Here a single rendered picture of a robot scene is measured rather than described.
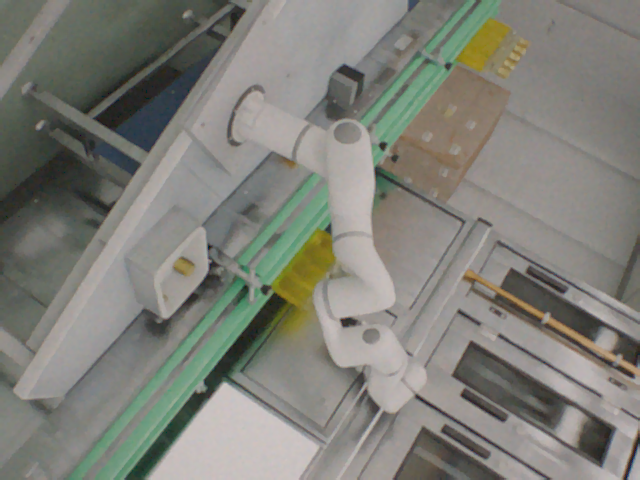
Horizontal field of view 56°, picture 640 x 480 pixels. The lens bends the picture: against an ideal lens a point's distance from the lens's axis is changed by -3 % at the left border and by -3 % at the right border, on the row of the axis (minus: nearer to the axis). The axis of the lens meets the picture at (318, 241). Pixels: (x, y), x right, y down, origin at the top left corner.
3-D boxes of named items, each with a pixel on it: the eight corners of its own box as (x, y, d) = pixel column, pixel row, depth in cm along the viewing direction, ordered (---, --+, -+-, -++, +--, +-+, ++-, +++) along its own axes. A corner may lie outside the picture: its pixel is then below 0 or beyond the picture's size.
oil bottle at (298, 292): (247, 276, 177) (310, 315, 172) (247, 266, 172) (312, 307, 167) (259, 262, 179) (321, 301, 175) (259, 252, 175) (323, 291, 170)
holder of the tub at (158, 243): (140, 311, 158) (164, 327, 156) (123, 255, 135) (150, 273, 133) (183, 265, 166) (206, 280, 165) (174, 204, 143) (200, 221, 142)
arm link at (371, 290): (315, 238, 129) (319, 304, 123) (379, 225, 125) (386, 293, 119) (336, 262, 141) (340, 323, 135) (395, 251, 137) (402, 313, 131)
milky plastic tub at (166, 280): (138, 303, 153) (165, 322, 151) (124, 256, 134) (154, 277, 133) (183, 255, 162) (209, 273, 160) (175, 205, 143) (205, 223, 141)
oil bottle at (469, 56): (438, 52, 239) (503, 84, 233) (442, 41, 235) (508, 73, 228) (444, 45, 242) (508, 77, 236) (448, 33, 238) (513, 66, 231)
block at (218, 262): (205, 274, 166) (226, 287, 164) (203, 255, 158) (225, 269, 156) (213, 264, 167) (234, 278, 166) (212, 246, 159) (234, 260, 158)
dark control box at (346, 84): (326, 94, 194) (349, 107, 192) (329, 75, 187) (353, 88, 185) (340, 80, 198) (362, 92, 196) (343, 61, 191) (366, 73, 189)
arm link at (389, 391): (387, 332, 143) (408, 364, 160) (347, 371, 142) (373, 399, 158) (412, 355, 138) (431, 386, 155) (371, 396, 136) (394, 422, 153)
